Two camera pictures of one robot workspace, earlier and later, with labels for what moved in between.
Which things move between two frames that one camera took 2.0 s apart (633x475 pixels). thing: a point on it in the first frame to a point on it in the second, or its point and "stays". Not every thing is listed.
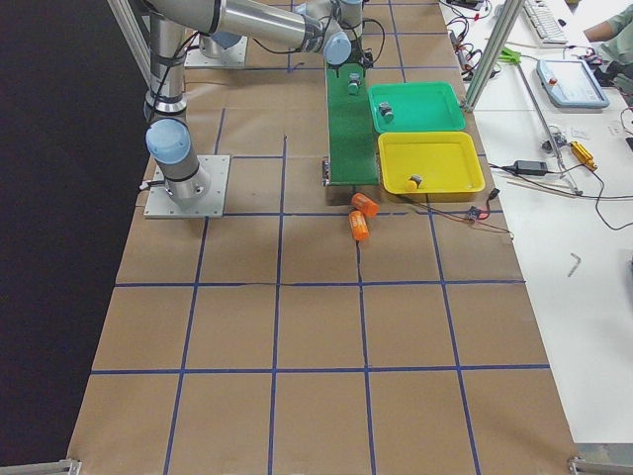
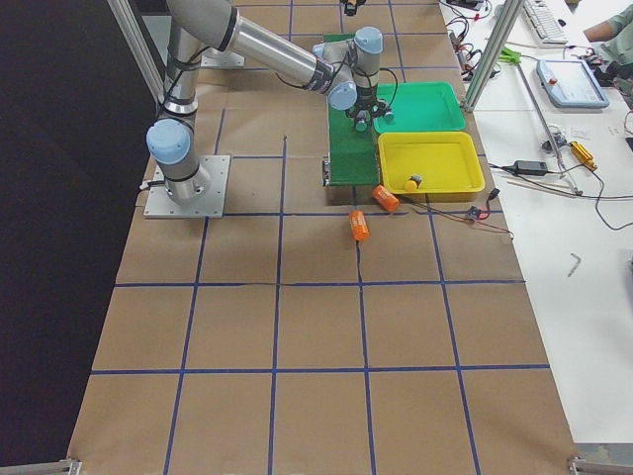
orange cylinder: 360,202 to 384,198
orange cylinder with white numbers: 358,225 stays
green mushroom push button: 387,112 stays
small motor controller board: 473,213 stays
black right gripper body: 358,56 to 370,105
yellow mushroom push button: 413,182 stays
